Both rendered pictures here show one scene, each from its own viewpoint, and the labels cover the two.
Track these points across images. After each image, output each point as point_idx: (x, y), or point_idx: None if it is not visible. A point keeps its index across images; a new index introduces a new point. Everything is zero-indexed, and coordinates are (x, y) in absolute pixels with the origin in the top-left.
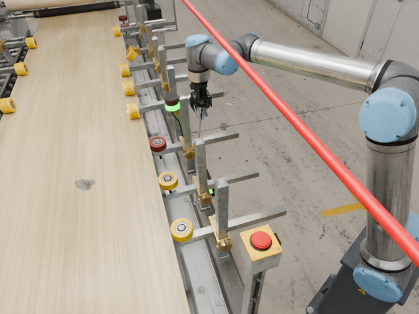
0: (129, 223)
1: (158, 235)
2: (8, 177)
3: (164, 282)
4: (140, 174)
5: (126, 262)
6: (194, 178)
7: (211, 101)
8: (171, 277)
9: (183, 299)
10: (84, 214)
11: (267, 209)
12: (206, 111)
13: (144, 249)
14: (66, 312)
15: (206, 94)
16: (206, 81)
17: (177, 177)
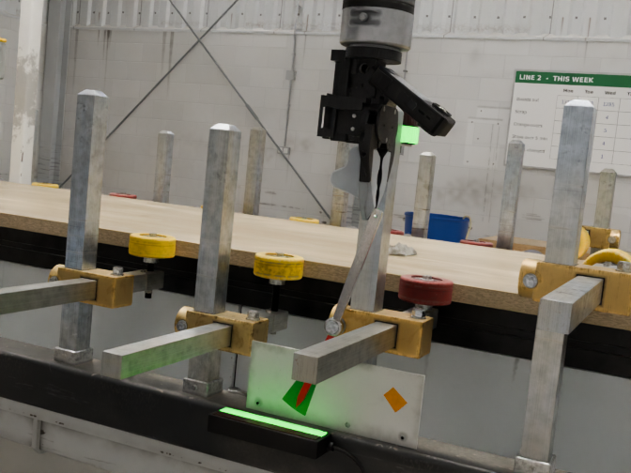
0: (241, 240)
1: (178, 236)
2: (509, 254)
3: (108, 225)
4: (340, 260)
5: (184, 230)
6: (259, 317)
7: (321, 116)
8: (104, 226)
9: (66, 221)
10: (323, 243)
11: (8, 292)
12: (345, 173)
13: (177, 233)
14: (192, 221)
15: (338, 92)
16: (346, 48)
17: (263, 257)
